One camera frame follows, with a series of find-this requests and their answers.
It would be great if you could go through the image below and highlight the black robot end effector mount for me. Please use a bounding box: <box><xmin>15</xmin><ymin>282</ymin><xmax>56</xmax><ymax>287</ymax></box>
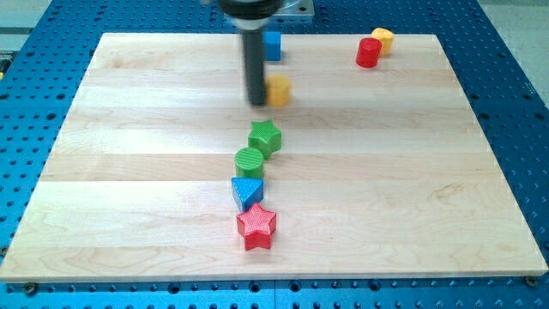
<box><xmin>218</xmin><ymin>0</ymin><xmax>283</xmax><ymax>30</ymax></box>

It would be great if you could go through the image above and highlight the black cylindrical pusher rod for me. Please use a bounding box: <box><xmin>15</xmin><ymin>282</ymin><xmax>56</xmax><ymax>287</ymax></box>
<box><xmin>241</xmin><ymin>28</ymin><xmax>267</xmax><ymax>106</ymax></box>

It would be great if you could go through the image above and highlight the yellow hexagon block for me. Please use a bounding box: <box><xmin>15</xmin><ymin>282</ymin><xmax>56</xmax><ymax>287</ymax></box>
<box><xmin>266</xmin><ymin>75</ymin><xmax>292</xmax><ymax>107</ymax></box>

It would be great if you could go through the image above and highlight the yellow heart block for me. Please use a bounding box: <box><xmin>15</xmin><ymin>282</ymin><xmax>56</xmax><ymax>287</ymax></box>
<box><xmin>371</xmin><ymin>27</ymin><xmax>395</xmax><ymax>56</ymax></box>

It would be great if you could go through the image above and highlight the blue cube block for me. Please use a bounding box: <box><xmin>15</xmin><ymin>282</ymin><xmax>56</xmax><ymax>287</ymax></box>
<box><xmin>263</xmin><ymin>31</ymin><xmax>281</xmax><ymax>62</ymax></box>

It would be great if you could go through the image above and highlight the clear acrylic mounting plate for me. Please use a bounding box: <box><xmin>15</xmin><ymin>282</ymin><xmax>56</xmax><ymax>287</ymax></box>
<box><xmin>274</xmin><ymin>0</ymin><xmax>315</xmax><ymax>20</ymax></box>

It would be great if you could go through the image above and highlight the green star block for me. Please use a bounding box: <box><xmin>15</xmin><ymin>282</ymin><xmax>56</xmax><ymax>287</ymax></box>
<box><xmin>248</xmin><ymin>119</ymin><xmax>282</xmax><ymax>160</ymax></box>

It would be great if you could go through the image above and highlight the red cylinder block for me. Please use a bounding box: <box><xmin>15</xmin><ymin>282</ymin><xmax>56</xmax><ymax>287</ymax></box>
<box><xmin>355</xmin><ymin>38</ymin><xmax>383</xmax><ymax>68</ymax></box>

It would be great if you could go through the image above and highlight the green cylinder block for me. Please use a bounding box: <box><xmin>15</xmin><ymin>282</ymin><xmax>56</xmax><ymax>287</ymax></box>
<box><xmin>234</xmin><ymin>148</ymin><xmax>264</xmax><ymax>179</ymax></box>

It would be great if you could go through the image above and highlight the blue triangle block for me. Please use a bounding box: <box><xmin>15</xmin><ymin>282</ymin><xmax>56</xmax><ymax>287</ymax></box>
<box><xmin>231</xmin><ymin>177</ymin><xmax>264</xmax><ymax>212</ymax></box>

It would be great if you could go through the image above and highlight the light wooden board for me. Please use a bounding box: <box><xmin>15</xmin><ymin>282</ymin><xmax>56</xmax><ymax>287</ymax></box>
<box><xmin>1</xmin><ymin>33</ymin><xmax>547</xmax><ymax>283</ymax></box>

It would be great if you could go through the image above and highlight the red star block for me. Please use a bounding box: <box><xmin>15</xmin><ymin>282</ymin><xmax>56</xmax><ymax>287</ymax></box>
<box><xmin>236</xmin><ymin>203</ymin><xmax>277</xmax><ymax>251</ymax></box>

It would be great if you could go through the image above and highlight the blue perforated metal base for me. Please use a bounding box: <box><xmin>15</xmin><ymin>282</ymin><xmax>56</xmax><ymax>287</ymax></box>
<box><xmin>1</xmin><ymin>1</ymin><xmax>548</xmax><ymax>308</ymax></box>

